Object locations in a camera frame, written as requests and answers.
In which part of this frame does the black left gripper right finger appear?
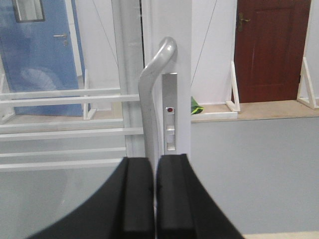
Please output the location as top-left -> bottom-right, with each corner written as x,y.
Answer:
157,154 -> 242,239

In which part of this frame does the brown wooden door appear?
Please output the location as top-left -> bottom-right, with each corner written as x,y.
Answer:
235,0 -> 311,103

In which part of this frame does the blue door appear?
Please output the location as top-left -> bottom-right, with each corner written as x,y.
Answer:
0,0 -> 85,117

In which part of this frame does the white sliding glass door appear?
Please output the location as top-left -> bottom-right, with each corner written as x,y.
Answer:
0,0 -> 192,239

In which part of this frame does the silver door lock plate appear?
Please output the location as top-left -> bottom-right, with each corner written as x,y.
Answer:
162,73 -> 177,154

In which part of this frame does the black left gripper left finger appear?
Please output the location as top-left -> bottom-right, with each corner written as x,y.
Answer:
31,157 -> 154,239

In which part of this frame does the silver door handle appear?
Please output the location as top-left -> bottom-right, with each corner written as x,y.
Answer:
138,36 -> 177,168

